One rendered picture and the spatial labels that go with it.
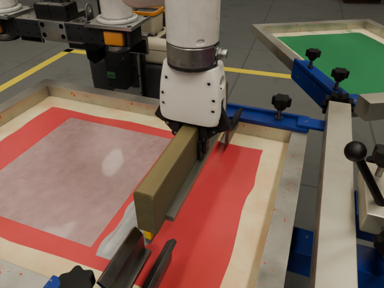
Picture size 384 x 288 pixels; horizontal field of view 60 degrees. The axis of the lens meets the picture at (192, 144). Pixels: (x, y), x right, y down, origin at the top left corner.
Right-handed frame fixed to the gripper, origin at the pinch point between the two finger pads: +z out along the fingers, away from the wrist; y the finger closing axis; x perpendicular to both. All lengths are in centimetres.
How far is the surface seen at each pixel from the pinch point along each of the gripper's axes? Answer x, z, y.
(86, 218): 12.4, 12.5, 15.9
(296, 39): -107, 13, -9
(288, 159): -13.8, 9.0, -16.5
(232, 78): -267, 110, 54
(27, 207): 13.9, 12.5, 28.1
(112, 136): -12.7, 12.7, 25.7
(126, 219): 10.4, 11.8, 8.7
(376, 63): -88, 13, -39
